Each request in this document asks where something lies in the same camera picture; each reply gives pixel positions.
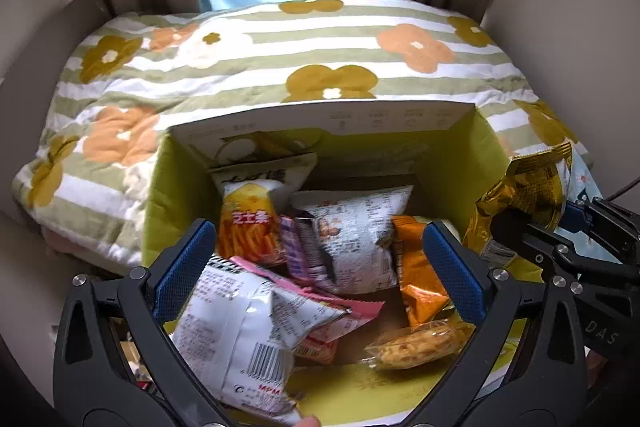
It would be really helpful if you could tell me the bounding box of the beige and orange snack bag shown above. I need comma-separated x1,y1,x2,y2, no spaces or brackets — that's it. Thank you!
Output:
392,216,449,329

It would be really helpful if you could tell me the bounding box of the grey newspaper-print snack bag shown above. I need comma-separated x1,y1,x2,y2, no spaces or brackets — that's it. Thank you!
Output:
291,185,413,295

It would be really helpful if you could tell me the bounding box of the black cable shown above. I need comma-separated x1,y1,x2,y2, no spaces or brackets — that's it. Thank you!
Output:
602,173,640,205

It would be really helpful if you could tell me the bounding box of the grey bed headboard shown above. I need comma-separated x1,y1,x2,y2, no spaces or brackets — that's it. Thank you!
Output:
1,0,110,229

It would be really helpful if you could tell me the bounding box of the light blue daisy tablecloth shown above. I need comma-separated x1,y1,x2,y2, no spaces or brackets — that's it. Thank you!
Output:
559,145,620,265

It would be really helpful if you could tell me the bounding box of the yellow-green cardboard box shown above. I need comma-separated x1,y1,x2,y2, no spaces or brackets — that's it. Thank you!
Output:
141,98,527,426

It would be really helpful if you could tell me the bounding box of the gold foil snack bag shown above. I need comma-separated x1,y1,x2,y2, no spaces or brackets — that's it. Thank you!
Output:
463,141,573,268

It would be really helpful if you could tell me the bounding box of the pink striped snack bag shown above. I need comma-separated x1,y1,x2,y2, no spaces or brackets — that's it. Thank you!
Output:
231,256,384,365

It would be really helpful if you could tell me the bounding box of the person's left hand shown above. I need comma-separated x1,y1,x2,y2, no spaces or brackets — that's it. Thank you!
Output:
294,415,322,427

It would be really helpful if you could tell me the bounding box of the floral striped duvet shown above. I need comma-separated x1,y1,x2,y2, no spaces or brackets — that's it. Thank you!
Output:
9,0,574,272

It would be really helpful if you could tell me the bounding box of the cheese stick snack bag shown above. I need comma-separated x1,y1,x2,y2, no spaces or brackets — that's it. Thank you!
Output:
210,153,317,267

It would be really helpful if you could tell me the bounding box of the purple chocolate snack packet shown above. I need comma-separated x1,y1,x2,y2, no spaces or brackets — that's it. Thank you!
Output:
280,213,335,285

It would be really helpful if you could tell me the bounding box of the silver Oishi snack bag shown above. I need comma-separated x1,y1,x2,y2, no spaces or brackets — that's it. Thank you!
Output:
170,255,346,426

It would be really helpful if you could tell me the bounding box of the clear waffle cookie bag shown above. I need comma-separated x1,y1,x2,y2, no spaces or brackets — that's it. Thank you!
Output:
364,317,475,369

